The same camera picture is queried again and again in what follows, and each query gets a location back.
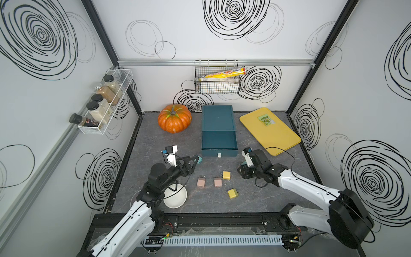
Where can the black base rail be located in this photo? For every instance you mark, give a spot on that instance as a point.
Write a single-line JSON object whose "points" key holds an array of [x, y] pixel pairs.
{"points": [[283, 221]]}

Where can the spice jar far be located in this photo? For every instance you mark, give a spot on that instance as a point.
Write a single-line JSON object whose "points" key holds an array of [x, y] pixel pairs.
{"points": [[112, 83]]}

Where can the orange pumpkin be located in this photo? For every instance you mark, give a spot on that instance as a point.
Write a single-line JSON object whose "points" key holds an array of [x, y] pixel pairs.
{"points": [[174, 118]]}

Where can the white bowl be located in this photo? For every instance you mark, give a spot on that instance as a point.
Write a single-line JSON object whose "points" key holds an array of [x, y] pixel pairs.
{"points": [[175, 196]]}

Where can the yellow cutting board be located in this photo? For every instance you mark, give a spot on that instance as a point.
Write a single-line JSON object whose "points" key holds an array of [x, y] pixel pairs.
{"points": [[270, 131]]}

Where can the pink plug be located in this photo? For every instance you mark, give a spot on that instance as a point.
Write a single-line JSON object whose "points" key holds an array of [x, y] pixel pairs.
{"points": [[218, 182], [201, 182]]}

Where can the yellow tube package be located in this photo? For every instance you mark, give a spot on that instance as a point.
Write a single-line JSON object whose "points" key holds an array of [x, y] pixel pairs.
{"points": [[227, 74]]}

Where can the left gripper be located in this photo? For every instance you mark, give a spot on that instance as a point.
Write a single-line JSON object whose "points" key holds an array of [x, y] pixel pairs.
{"points": [[187, 170]]}

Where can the white spice jar middle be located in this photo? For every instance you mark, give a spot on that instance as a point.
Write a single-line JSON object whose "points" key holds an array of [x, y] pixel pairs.
{"points": [[103, 103]]}

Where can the yellow plug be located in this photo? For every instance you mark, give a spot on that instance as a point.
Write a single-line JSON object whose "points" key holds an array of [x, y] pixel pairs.
{"points": [[226, 175], [232, 193]]}

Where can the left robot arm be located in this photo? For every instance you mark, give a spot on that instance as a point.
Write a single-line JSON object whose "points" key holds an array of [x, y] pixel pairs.
{"points": [[143, 217]]}

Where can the white spice jar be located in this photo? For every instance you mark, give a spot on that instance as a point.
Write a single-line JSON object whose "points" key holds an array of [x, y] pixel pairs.
{"points": [[99, 113], [103, 103]]}

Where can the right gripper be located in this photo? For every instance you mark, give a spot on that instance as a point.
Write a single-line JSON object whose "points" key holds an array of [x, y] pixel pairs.
{"points": [[243, 172]]}

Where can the black wire basket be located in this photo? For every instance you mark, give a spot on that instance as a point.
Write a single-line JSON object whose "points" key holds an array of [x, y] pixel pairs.
{"points": [[212, 85]]}

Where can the teal drawer cabinet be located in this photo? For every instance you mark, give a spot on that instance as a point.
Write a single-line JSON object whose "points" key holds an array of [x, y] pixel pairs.
{"points": [[218, 132]]}

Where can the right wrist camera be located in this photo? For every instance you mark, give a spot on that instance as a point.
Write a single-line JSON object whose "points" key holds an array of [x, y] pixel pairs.
{"points": [[245, 153]]}

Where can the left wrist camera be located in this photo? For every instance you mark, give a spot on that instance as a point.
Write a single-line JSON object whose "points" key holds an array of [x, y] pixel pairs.
{"points": [[169, 155]]}

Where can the clear acrylic spice shelf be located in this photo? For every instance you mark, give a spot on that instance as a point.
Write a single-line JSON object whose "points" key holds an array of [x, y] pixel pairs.
{"points": [[119, 111]]}

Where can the grey slotted cable duct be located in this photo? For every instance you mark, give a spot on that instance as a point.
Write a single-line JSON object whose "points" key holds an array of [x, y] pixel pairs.
{"points": [[218, 240]]}

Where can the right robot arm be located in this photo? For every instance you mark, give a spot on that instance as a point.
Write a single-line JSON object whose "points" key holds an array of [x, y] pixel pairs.
{"points": [[339, 213]]}

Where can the brown spice jar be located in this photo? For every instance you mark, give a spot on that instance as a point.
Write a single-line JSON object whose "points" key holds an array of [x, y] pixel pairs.
{"points": [[108, 94]]}

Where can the white spice jar near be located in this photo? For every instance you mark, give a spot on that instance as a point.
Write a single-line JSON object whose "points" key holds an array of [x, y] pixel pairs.
{"points": [[99, 113]]}

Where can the dark spice jar lying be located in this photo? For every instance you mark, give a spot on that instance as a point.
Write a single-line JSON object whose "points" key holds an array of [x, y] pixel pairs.
{"points": [[82, 121]]}

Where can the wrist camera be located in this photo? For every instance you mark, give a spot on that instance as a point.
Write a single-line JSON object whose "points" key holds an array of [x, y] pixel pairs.
{"points": [[245, 153], [169, 155]]}

